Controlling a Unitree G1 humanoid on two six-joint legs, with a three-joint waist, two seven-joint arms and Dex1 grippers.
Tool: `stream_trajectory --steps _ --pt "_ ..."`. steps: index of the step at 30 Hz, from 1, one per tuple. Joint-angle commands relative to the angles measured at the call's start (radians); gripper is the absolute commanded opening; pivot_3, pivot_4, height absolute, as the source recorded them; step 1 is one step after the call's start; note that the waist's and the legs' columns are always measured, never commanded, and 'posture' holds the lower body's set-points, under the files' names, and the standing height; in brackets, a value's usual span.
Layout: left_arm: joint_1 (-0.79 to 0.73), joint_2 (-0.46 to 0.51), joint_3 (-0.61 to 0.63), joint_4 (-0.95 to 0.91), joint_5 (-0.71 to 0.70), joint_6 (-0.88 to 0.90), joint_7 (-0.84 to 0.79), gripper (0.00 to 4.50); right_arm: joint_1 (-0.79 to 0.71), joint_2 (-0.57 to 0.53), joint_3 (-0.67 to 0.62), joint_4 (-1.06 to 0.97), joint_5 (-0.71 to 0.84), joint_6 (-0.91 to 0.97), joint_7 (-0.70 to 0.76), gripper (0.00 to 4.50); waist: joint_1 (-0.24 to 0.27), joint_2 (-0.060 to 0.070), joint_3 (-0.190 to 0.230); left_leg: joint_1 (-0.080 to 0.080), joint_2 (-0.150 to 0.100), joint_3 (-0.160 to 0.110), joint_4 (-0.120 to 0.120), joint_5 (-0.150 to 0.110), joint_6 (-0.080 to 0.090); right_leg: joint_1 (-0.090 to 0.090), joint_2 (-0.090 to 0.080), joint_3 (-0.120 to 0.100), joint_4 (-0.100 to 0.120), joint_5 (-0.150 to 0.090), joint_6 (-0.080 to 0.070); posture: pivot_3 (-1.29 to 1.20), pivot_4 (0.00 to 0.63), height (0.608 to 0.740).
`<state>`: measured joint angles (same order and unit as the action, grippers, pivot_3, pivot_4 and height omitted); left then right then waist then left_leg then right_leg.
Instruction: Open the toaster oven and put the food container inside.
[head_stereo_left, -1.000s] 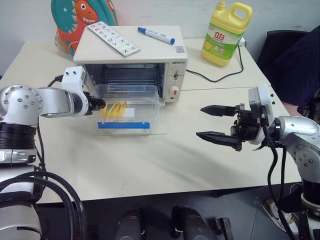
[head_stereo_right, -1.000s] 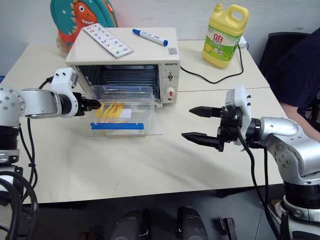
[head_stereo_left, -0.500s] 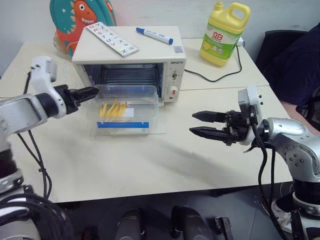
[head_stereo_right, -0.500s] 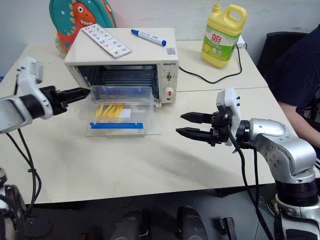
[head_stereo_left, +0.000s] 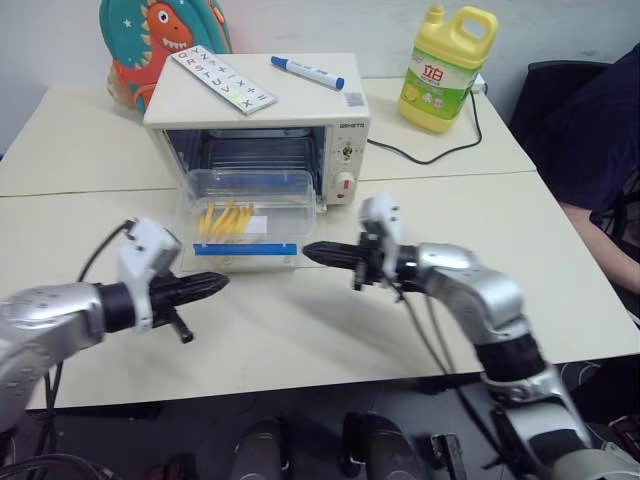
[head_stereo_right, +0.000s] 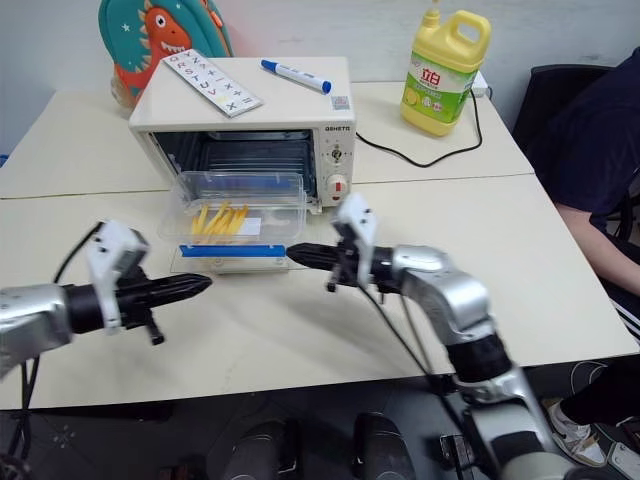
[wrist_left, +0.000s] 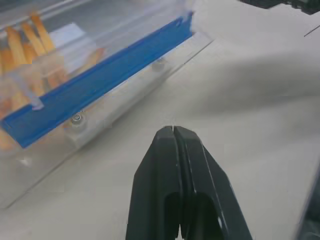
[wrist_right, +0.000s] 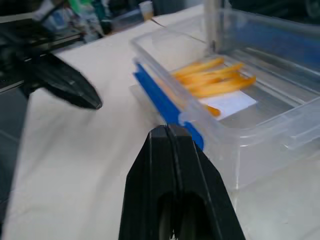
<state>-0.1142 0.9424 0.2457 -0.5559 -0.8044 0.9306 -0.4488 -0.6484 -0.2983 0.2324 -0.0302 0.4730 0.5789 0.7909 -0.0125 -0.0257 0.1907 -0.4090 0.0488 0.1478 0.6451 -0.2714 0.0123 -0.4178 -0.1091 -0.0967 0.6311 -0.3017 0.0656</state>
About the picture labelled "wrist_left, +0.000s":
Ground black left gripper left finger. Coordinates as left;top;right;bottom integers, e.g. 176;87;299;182
125;126;185;240

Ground black toaster oven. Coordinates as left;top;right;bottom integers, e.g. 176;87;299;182
239;0;320;17

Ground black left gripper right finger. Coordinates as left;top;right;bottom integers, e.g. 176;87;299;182
173;125;253;240

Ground clear food container blue rim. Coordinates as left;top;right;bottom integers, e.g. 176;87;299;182
0;0;216;210

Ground orange french fries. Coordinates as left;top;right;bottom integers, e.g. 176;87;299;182
0;11;106;151

